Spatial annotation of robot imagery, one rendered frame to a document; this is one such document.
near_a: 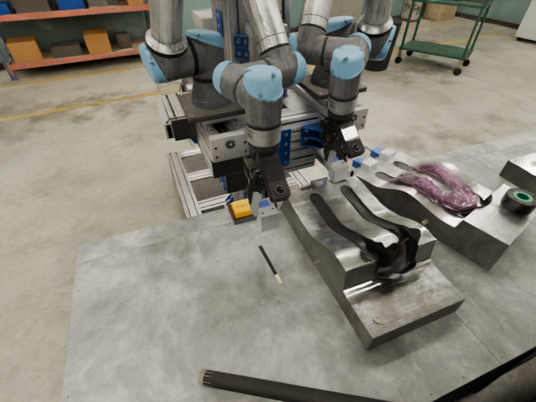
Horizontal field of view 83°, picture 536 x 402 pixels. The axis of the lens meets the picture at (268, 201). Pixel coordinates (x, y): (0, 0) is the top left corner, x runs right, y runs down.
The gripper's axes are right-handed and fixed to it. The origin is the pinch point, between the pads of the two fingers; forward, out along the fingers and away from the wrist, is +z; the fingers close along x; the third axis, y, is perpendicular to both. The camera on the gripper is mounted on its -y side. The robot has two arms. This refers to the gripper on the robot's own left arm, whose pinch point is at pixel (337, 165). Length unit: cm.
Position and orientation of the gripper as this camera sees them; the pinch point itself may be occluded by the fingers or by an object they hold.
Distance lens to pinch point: 99.5
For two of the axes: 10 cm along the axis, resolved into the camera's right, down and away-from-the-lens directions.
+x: -9.3, 3.3, -1.7
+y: -3.7, -7.1, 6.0
